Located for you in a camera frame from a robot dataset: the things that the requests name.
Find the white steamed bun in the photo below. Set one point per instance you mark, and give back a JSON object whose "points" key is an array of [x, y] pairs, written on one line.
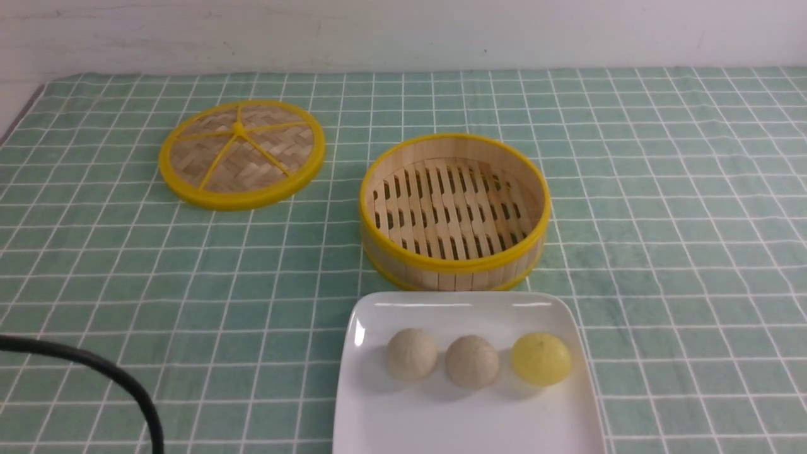
{"points": [[411, 354], [472, 362]]}

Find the yellow steamed bun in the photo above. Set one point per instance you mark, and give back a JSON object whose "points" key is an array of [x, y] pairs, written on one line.
{"points": [[541, 359]]}

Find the white square plate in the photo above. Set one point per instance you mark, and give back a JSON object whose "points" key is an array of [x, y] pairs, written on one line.
{"points": [[375, 413]]}

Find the yellow rimmed bamboo steamer basket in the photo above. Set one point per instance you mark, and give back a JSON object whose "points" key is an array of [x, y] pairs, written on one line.
{"points": [[454, 212]]}

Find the yellow rimmed bamboo steamer lid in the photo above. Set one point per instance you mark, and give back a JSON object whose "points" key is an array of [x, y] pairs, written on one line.
{"points": [[242, 156]]}

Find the green checkered tablecloth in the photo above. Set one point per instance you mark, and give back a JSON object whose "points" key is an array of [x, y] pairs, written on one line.
{"points": [[678, 243]]}

